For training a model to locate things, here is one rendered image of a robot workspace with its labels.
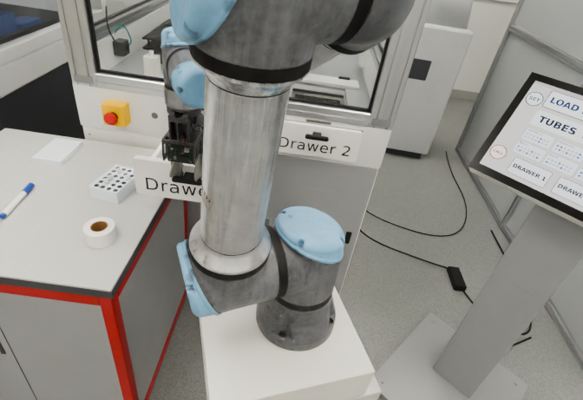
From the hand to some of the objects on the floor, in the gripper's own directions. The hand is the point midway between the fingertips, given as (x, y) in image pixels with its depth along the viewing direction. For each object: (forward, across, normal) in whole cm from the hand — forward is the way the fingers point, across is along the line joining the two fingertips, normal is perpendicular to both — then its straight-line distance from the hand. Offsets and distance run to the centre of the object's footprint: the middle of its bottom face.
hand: (189, 177), depth 94 cm
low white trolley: (+90, -41, +4) cm, 99 cm away
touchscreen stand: (+91, +100, +7) cm, 135 cm away
